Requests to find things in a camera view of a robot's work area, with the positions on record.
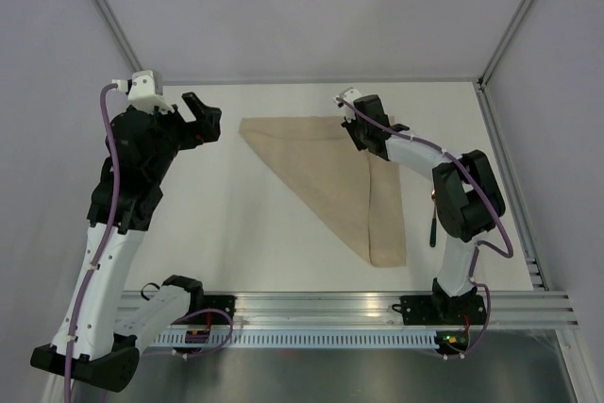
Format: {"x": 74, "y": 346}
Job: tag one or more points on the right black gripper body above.
{"x": 358, "y": 132}

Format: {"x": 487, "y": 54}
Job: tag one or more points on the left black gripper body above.
{"x": 173, "y": 133}

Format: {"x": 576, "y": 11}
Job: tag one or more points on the beige cloth napkin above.
{"x": 356, "y": 194}

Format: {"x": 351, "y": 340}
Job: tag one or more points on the gold fork dark green handle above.
{"x": 432, "y": 240}

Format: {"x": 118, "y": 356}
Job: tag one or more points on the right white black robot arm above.
{"x": 467, "y": 201}

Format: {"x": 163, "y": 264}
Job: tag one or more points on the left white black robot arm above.
{"x": 89, "y": 346}

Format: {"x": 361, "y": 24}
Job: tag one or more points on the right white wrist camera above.
{"x": 345, "y": 101}

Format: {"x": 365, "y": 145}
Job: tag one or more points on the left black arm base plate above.
{"x": 215, "y": 305}

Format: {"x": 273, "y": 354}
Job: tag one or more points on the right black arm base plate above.
{"x": 421, "y": 310}

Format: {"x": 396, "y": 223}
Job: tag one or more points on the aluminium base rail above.
{"x": 373, "y": 310}

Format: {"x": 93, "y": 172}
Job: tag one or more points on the left aluminium frame post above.
{"x": 112, "y": 24}

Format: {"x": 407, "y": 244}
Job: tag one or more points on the aluminium frame post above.
{"x": 112, "y": 24}
{"x": 511, "y": 30}

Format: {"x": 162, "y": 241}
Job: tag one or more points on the white slotted cable duct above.
{"x": 302, "y": 339}

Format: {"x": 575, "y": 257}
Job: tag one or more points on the right aluminium frame post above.
{"x": 511, "y": 30}

